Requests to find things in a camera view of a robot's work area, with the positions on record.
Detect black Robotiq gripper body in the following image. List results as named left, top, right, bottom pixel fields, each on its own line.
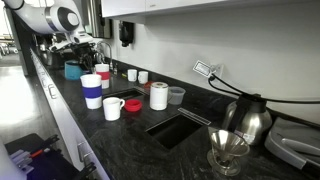
left=71, top=42, right=98, bottom=60

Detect blue ceramic mug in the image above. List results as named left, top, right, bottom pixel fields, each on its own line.
left=64, top=59, right=85, bottom=81

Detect small white cup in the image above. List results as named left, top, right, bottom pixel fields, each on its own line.
left=102, top=96, right=126, bottom=122

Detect translucent plastic cup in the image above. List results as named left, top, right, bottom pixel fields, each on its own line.
left=167, top=86, right=187, bottom=106

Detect chrome sink faucet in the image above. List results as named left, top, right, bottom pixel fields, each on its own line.
left=95, top=40, right=118, bottom=76

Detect white tumbler with red band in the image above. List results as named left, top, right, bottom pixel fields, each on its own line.
left=94, top=63, right=111, bottom=90

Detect white tumbler with blue band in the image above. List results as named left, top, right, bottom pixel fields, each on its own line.
left=79, top=73, right=103, bottom=110

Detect white ceramic mug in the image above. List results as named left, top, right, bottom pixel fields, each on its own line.
left=137, top=70, right=150, bottom=85
left=126, top=68, right=138, bottom=83

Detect white lower cabinets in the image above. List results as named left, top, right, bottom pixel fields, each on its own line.
left=29, top=48, right=113, bottom=180

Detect red bowl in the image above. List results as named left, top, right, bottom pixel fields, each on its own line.
left=123, top=98, right=144, bottom=113

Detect orange-red round lid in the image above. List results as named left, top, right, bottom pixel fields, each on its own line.
left=143, top=80, right=155, bottom=91

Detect white cylindrical canister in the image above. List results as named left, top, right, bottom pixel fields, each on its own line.
left=149, top=81, right=169, bottom=111

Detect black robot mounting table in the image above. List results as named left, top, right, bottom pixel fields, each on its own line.
left=4, top=133, right=101, bottom=180

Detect white label tag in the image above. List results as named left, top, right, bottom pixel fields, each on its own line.
left=192, top=59, right=213, bottom=78

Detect glass pour-over dripper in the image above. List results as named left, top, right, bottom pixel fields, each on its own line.
left=206, top=128, right=250, bottom=177

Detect stainless steel carafe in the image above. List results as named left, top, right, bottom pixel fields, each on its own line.
left=221, top=93, right=273, bottom=146

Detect grey tray at right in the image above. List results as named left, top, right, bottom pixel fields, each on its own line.
left=264, top=115, right=320, bottom=175

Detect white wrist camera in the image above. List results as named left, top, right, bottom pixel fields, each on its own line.
left=49, top=30, right=95, bottom=52

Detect stainless steel wall dispenser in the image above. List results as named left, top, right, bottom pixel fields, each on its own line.
left=81, top=0, right=113, bottom=40

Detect metal cabinet handle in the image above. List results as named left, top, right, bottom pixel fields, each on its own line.
left=77, top=140, right=95, bottom=163
left=47, top=83, right=58, bottom=100

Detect black wall soap dispenser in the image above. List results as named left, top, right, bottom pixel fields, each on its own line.
left=118, top=20, right=135, bottom=48

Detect aluminium extrusion rail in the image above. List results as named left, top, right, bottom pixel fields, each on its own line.
left=9, top=149, right=36, bottom=176

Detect white wall cabinet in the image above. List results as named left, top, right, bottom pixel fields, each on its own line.
left=100, top=0, right=320, bottom=25

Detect white wall outlet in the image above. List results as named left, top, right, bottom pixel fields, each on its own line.
left=209, top=62, right=225, bottom=79

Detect black power cord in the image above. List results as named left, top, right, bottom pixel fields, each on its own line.
left=207, top=78, right=236, bottom=98
left=208, top=73, right=320, bottom=104

